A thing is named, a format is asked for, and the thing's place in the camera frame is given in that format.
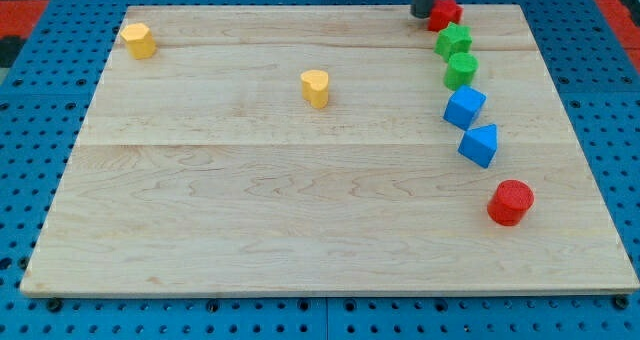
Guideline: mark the yellow heart block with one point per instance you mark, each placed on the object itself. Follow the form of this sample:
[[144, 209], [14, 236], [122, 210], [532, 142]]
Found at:
[[315, 87]]

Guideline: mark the red star block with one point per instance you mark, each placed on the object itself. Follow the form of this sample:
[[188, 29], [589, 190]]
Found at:
[[443, 13]]

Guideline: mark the blue triangular prism block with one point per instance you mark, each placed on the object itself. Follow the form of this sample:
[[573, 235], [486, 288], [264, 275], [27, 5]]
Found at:
[[480, 144]]

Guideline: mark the green cylinder block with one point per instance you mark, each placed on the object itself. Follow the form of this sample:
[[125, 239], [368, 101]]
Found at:
[[461, 69]]

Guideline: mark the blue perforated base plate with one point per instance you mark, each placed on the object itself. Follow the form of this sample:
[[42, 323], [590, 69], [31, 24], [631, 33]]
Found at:
[[47, 91]]

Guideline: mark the blue cube block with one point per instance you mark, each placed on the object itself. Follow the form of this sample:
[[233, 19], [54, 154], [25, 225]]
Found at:
[[464, 106]]

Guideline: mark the light wooden board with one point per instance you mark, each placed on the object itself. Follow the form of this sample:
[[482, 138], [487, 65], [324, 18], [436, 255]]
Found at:
[[202, 172]]

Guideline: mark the green star block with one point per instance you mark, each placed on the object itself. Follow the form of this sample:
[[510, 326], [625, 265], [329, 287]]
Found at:
[[453, 39]]

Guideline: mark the yellow hexagon block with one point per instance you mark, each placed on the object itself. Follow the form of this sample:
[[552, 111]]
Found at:
[[138, 40]]

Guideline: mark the red cylinder block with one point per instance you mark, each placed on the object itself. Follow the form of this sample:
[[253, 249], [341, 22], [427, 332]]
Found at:
[[510, 202]]

